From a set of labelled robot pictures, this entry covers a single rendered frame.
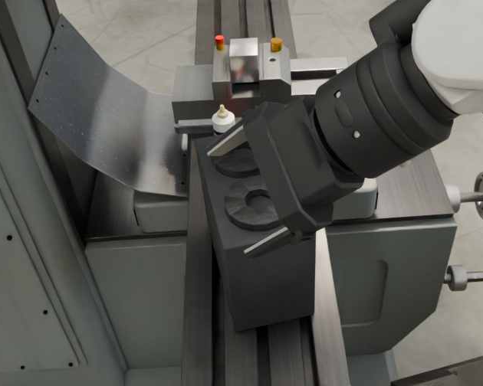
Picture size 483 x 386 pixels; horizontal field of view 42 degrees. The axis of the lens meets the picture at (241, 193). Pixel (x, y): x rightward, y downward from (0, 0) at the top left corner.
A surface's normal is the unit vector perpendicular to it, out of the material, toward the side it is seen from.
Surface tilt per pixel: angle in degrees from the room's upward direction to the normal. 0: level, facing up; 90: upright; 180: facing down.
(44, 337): 88
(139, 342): 90
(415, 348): 0
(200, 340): 0
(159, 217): 90
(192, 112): 90
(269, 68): 0
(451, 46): 55
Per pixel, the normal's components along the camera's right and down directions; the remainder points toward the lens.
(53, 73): 0.86, -0.38
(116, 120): 0.65, -0.56
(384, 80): -0.66, -0.09
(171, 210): 0.03, 0.71
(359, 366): -0.07, -0.70
